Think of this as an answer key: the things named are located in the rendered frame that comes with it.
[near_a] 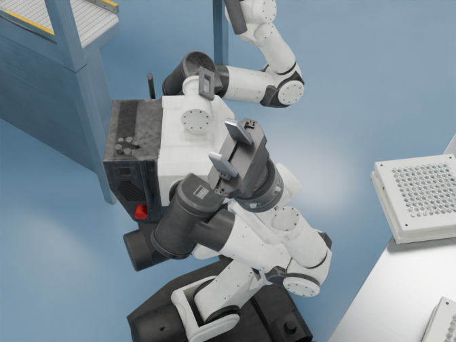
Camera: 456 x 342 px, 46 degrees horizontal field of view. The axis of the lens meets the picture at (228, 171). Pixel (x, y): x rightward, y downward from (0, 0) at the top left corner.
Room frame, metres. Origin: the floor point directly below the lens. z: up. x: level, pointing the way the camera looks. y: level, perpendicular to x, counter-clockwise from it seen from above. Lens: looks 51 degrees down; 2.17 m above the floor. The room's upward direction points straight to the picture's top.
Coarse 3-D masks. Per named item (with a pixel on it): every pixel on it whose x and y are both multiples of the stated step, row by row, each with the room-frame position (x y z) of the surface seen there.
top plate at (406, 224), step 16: (400, 160) 1.03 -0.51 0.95; (416, 160) 1.03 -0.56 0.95; (432, 160) 1.03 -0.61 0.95; (448, 160) 1.03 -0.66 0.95; (384, 176) 0.97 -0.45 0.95; (400, 192) 0.91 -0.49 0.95; (400, 208) 0.85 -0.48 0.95; (432, 208) 0.85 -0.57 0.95; (400, 224) 0.80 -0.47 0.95; (416, 224) 0.80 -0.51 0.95; (432, 224) 0.80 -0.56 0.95; (448, 224) 0.80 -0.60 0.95
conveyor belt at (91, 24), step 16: (16, 0) 1.96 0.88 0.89; (32, 0) 1.96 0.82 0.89; (80, 0) 1.96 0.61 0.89; (32, 16) 1.84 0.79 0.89; (48, 16) 1.84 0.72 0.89; (80, 16) 1.84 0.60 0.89; (96, 16) 1.84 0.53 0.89; (112, 16) 1.85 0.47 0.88; (80, 32) 1.74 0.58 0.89; (96, 32) 1.76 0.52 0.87
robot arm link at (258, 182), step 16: (256, 128) 0.55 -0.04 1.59; (224, 144) 0.54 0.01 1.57; (240, 144) 0.54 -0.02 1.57; (256, 144) 0.53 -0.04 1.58; (240, 160) 0.51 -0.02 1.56; (256, 160) 0.52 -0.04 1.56; (208, 176) 0.49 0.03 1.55; (240, 176) 0.48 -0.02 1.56; (256, 176) 0.51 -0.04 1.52; (272, 176) 0.53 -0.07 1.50; (224, 192) 0.47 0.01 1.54; (240, 192) 0.47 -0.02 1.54; (256, 192) 0.51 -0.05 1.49; (272, 192) 0.51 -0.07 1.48
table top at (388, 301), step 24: (432, 240) 0.80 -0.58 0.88; (384, 264) 0.72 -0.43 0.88; (408, 264) 0.72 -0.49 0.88; (432, 264) 0.72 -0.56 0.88; (360, 288) 0.65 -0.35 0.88; (384, 288) 0.65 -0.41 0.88; (408, 288) 0.65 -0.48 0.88; (432, 288) 0.65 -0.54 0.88; (360, 312) 0.58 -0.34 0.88; (384, 312) 0.58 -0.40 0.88; (408, 312) 0.58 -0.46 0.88; (336, 336) 0.52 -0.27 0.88; (360, 336) 0.52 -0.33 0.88; (384, 336) 0.52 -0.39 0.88; (408, 336) 0.52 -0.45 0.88
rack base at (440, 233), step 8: (376, 184) 0.98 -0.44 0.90; (384, 192) 0.95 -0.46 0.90; (384, 200) 0.92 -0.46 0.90; (384, 208) 0.89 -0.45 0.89; (392, 216) 0.86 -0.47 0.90; (392, 224) 0.83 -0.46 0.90; (392, 232) 0.82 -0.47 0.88; (416, 232) 0.81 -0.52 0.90; (424, 232) 0.81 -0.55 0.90; (432, 232) 0.81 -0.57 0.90; (440, 232) 0.81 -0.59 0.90; (448, 232) 0.81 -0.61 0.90; (400, 240) 0.78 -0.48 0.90; (408, 240) 0.79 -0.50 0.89; (416, 240) 0.79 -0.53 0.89; (424, 240) 0.79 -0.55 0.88
